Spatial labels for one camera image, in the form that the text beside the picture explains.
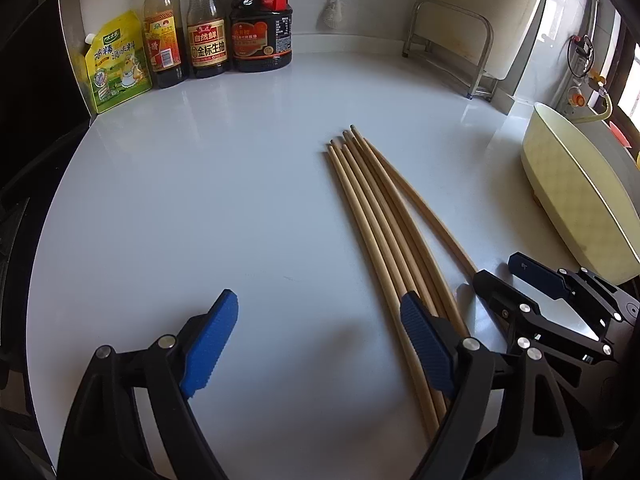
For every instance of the cream round basin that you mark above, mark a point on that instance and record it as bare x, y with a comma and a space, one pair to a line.
575, 195

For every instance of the dark kitchen appliance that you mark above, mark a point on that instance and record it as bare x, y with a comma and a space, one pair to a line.
30, 85

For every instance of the metal tube rack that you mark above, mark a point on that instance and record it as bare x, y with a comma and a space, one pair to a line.
483, 47

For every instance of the slim yellow-capped vinegar bottle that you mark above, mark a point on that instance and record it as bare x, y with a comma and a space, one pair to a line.
162, 45

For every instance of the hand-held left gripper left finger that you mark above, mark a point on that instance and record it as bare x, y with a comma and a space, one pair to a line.
210, 345

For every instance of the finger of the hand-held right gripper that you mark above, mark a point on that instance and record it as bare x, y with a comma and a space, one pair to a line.
535, 275
500, 300

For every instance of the window with dark frame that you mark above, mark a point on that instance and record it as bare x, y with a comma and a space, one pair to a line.
632, 85

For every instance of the white cutting board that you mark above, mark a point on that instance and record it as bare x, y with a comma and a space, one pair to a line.
500, 20

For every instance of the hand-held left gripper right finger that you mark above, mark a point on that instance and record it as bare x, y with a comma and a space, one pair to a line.
425, 345

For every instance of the pink soap dish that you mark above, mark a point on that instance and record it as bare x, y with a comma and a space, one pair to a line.
620, 135

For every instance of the large dark soy sauce bottle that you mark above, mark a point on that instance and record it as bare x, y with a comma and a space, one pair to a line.
260, 35

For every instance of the yellow seasoning pouch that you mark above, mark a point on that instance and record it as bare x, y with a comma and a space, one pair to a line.
117, 65

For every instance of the black red solenoid valve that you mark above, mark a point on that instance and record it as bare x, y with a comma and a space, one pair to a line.
582, 47

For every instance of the pile of wooden chopsticks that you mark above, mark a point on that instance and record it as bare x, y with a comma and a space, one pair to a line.
380, 220

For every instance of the metal gas pipe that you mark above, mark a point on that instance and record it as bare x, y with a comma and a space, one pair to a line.
593, 15

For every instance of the clear soy sauce bottle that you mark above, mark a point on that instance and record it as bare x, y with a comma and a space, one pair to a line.
206, 45

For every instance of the round grey orange gas valve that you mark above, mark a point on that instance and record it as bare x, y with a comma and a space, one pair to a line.
576, 99

